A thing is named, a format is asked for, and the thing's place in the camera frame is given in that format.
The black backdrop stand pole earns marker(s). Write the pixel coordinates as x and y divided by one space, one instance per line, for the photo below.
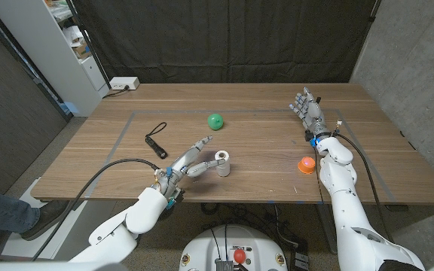
89 45

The cardboard box on shelf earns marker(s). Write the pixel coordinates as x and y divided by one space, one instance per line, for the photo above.
81 50

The grey table leg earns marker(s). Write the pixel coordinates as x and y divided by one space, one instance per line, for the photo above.
327 226

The black backdrop curtain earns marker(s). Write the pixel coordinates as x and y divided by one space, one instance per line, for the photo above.
220 37

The black floor power strip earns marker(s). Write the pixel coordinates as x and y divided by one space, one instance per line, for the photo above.
300 259

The orange cup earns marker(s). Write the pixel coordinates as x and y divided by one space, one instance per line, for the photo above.
306 165

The white power strip box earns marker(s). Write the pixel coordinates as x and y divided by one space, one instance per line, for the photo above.
124 83

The white robot torso shell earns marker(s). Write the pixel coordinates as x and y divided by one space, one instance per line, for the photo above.
51 267

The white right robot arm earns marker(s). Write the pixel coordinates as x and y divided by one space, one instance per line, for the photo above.
349 218

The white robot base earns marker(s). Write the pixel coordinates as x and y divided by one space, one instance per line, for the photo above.
254 244

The person's dark shoe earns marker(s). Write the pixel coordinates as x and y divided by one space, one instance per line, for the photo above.
47 220

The white shelf cabinet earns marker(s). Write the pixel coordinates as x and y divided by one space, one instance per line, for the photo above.
40 45

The green ball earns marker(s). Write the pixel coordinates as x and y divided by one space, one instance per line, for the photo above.
215 122

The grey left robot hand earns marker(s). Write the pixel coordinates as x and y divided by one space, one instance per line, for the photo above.
179 167

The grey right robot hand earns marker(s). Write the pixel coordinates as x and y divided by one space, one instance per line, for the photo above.
313 116

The red emergency stop button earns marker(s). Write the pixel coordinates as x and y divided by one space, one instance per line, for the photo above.
239 256

